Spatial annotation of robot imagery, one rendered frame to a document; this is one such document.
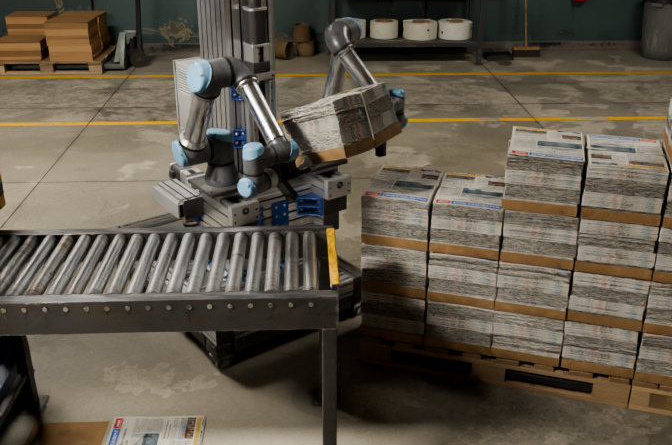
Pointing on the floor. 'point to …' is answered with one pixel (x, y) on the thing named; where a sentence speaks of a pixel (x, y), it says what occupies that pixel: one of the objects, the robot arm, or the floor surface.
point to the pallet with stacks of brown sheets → (55, 41)
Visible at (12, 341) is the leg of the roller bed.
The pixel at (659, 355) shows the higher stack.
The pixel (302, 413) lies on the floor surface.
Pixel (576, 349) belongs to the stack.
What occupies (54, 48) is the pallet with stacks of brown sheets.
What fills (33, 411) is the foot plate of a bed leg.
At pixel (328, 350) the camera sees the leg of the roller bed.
